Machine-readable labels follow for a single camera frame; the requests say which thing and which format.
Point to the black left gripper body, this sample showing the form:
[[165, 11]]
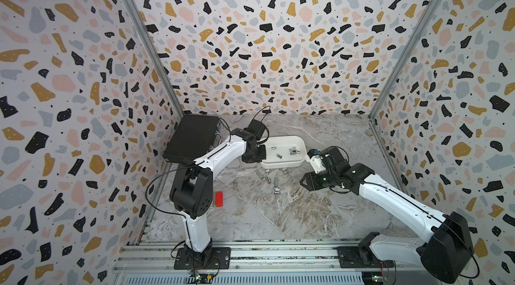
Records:
[[259, 155]]

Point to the black tool case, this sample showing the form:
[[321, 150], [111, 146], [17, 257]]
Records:
[[193, 138]]

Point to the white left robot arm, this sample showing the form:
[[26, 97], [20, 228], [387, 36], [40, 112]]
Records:
[[192, 190]]

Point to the red rectangular block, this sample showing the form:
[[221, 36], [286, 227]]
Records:
[[219, 199]]

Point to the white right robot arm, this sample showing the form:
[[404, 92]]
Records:
[[442, 244]]

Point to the white plastic storage box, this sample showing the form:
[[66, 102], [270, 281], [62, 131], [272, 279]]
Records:
[[284, 144]]

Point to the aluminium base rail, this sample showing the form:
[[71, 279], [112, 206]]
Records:
[[319, 261]]

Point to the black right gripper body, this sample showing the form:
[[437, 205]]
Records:
[[320, 180]]

